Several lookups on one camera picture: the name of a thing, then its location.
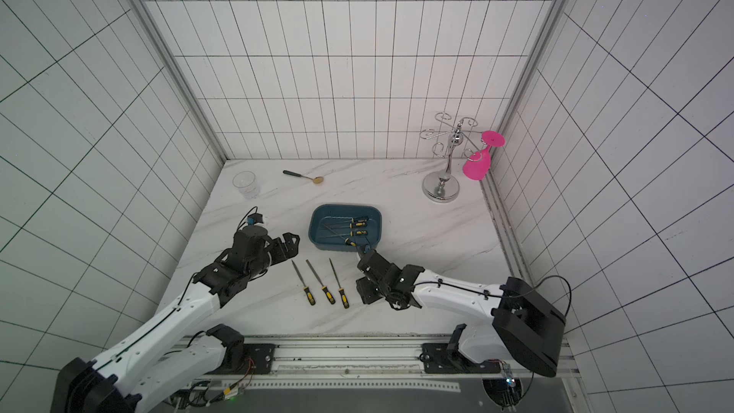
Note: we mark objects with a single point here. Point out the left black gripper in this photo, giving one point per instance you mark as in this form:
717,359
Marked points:
281,254

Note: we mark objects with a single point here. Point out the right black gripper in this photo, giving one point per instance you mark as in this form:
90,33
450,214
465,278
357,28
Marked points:
372,267

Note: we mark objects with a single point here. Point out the yellow black file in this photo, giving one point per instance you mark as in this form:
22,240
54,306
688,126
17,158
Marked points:
344,300
323,286
306,288
357,237

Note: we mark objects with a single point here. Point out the crossing yellow file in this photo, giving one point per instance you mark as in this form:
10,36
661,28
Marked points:
352,225

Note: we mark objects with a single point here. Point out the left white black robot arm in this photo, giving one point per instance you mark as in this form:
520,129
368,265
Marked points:
144,369

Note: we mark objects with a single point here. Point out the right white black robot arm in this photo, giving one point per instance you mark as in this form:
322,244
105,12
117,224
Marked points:
507,322

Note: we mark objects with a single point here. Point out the teal plastic storage box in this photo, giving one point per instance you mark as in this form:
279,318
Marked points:
329,211

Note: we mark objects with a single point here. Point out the clear plastic measuring cup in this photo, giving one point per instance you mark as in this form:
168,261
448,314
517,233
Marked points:
246,184

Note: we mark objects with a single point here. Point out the chrome glass holder stand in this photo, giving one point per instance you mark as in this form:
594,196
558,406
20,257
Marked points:
441,186

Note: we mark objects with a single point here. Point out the pink plastic wine glass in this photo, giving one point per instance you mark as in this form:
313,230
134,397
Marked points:
479,163

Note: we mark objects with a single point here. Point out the left base wiring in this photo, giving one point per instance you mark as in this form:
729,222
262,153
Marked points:
212,387

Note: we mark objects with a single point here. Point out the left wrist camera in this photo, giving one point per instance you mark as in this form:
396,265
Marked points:
254,218

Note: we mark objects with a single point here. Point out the gold spoon dark handle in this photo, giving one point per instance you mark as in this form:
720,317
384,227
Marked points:
316,180

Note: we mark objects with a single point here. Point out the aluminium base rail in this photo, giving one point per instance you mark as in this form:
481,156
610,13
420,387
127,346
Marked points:
293,361

